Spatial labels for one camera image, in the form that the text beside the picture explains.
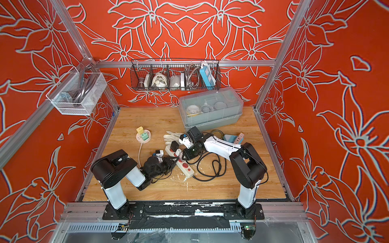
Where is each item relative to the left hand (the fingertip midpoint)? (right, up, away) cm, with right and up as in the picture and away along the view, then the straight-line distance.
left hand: (179, 161), depth 89 cm
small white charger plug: (0, +6, 0) cm, 6 cm away
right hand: (+2, +3, -3) cm, 5 cm away
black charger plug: (-3, +9, +4) cm, 10 cm away
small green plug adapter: (-23, +14, +6) cm, 28 cm away
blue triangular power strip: (+35, +12, +7) cm, 38 cm away
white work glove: (-7, +13, +12) cm, 19 cm away
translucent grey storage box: (+21, +32, +9) cm, 39 cm away
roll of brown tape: (+27, +17, +15) cm, 35 cm away
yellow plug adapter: (-27, +18, +10) cm, 34 cm away
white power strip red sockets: (+2, -1, -3) cm, 4 cm away
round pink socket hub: (-27, +12, +10) cm, 31 cm away
